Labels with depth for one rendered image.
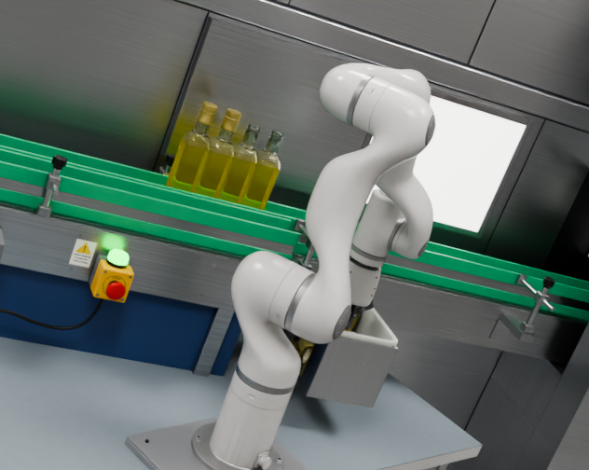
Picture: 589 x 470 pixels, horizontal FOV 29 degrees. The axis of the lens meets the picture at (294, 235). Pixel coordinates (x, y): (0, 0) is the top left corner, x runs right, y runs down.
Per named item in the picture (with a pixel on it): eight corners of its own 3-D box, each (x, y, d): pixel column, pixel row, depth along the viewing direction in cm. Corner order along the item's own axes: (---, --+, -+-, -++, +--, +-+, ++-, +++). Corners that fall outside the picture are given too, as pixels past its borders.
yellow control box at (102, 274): (118, 290, 244) (129, 259, 242) (124, 306, 238) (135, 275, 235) (87, 283, 241) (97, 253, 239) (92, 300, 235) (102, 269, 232)
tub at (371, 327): (352, 328, 272) (366, 297, 270) (387, 378, 253) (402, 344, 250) (288, 315, 265) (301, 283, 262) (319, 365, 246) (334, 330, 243)
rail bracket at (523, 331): (500, 337, 296) (537, 261, 290) (531, 370, 282) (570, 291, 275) (486, 334, 294) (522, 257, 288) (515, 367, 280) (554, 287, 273)
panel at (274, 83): (475, 234, 304) (528, 117, 294) (480, 239, 301) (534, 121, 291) (160, 152, 267) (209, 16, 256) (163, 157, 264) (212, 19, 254)
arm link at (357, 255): (379, 244, 257) (374, 255, 257) (346, 236, 253) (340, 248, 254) (394, 260, 249) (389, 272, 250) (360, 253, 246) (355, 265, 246)
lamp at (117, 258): (124, 261, 240) (129, 248, 239) (128, 270, 236) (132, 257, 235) (104, 256, 238) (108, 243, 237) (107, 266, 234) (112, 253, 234)
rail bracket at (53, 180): (50, 215, 234) (69, 157, 230) (54, 230, 228) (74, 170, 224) (31, 211, 232) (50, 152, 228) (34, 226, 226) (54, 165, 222)
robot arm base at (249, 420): (300, 471, 230) (330, 395, 223) (235, 493, 215) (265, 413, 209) (238, 419, 240) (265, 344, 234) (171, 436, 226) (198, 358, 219)
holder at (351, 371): (332, 346, 279) (355, 292, 274) (372, 407, 256) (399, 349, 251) (269, 334, 272) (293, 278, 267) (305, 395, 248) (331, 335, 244)
